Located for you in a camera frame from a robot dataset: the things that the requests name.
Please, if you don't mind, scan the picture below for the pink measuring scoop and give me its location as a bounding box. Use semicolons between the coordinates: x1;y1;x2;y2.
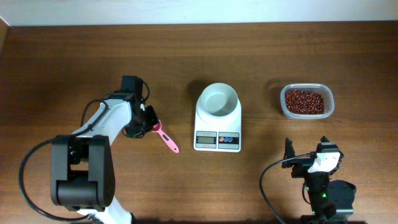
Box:
152;120;180;154

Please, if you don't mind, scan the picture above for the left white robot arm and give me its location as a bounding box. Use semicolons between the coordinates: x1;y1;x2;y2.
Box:
50;90;157;223

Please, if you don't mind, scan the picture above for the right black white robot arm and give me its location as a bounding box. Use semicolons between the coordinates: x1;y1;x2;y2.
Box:
282;136;356;223

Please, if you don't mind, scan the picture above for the white digital kitchen scale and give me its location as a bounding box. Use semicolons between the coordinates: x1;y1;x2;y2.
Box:
193;100;242;152

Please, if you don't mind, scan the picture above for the clear plastic bean container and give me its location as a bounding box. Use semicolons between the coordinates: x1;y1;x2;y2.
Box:
280;83;335;119

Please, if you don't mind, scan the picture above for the red beans pile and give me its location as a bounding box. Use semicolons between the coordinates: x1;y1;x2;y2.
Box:
285;90;325;114

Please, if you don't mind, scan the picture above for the white bowl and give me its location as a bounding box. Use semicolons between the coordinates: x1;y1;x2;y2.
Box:
197;83;239;118

